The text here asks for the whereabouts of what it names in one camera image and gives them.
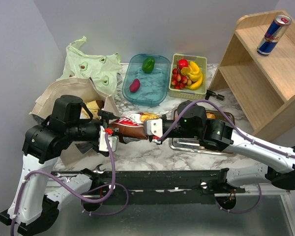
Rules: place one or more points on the metal tray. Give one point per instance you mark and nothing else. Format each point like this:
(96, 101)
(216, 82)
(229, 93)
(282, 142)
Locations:
(192, 144)

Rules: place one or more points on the red apple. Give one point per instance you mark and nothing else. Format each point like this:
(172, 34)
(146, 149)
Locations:
(182, 63)

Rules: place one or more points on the brown chip bag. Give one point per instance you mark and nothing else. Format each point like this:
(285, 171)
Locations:
(130, 128)

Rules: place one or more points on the pale green plastic basket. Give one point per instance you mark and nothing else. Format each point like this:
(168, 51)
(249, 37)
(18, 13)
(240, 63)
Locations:
(187, 93)

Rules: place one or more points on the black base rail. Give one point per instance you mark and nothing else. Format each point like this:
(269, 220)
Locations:
(169, 187)

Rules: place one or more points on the purple sweet potato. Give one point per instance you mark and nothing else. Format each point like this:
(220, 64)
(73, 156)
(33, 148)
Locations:
(135, 86)

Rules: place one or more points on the yellow banana bunch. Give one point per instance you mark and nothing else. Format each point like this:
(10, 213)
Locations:
(194, 74)

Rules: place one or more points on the snack packet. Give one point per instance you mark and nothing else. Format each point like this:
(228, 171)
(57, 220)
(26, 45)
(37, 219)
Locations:
(93, 107)

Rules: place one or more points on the teal transparent plastic container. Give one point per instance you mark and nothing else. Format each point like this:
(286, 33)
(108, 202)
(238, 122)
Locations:
(154, 85)

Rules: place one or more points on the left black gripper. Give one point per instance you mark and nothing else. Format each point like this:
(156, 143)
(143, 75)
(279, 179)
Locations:
(106, 116)

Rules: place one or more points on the beige canvas tote bag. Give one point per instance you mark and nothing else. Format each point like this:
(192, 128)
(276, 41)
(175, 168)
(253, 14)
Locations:
(82, 88)

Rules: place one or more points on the green bell pepper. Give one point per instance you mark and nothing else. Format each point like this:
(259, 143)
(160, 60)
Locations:
(148, 65)

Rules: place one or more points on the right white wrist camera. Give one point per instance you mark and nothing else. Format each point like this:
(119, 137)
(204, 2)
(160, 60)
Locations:
(153, 129)

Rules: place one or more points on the bread loaf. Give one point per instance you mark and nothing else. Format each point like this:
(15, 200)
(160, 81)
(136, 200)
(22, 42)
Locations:
(210, 115)

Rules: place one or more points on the green plastic grocery bag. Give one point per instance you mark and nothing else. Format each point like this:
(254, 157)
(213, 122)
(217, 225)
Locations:
(102, 70)

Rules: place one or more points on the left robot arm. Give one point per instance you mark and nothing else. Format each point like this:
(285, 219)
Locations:
(32, 210)

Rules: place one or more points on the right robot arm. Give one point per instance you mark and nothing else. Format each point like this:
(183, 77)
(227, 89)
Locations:
(276, 164)

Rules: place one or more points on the wooden shelf unit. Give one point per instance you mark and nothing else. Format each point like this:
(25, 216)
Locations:
(264, 86)

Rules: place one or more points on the red bull can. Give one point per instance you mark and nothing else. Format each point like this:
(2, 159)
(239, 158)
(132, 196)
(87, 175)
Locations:
(273, 34)

